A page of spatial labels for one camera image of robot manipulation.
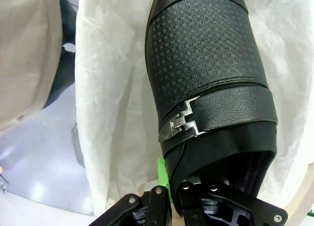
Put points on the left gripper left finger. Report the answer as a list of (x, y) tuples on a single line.
[(147, 206)]

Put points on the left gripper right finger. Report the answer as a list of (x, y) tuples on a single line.
[(220, 206)]

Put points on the white tissue paper sheet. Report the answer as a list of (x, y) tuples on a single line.
[(110, 101)]

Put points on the black leather loafer shoe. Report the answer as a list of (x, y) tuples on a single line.
[(208, 76)]

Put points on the person dark trousers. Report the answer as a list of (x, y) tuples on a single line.
[(66, 64)]

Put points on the person beige sweater torso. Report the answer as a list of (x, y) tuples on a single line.
[(24, 52)]

